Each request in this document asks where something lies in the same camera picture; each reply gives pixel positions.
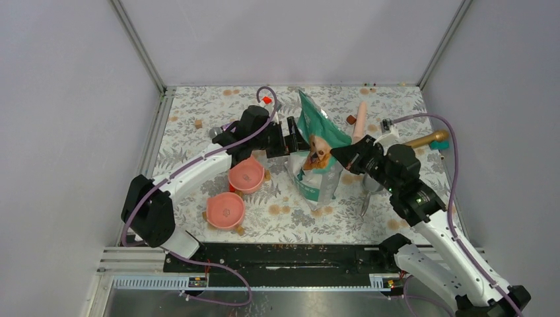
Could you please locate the black mounting base plate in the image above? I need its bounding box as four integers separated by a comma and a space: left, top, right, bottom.
163, 242, 403, 287

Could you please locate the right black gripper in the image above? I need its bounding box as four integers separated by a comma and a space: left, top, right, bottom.
329, 135, 399, 194

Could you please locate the near pink pet bowl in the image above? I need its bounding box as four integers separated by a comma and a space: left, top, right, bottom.
206, 192, 246, 230

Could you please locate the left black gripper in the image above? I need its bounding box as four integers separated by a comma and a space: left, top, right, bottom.
252, 117, 310, 159

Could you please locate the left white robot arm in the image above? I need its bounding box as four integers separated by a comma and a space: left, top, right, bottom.
121, 105, 310, 271

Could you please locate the pink pet bowl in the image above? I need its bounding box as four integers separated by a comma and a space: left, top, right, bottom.
228, 156, 265, 194
206, 192, 246, 230

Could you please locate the purple glitter toy microphone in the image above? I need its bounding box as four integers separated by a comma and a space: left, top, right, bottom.
208, 122, 237, 139

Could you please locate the metal food scoop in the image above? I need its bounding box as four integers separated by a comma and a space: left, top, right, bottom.
360, 174, 384, 217

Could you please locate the far pink pet bowl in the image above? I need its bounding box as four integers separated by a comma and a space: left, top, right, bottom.
228, 156, 265, 194

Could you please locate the floral table mat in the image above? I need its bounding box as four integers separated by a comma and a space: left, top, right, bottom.
153, 87, 426, 244

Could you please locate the gold toy microphone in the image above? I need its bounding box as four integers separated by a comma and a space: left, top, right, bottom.
404, 129, 450, 149

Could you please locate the teal toy block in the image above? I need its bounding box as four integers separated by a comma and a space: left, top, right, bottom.
429, 140, 450, 151

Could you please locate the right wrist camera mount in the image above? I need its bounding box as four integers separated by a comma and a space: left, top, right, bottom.
379, 119, 400, 141

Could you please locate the green pet food bag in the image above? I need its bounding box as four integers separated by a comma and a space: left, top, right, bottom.
285, 90, 351, 211

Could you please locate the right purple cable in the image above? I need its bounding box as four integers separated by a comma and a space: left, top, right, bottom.
391, 113, 525, 317

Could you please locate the brown cube block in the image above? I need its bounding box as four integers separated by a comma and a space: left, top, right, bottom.
346, 115, 357, 125

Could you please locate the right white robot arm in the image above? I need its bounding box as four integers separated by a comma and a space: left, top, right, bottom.
330, 135, 531, 316

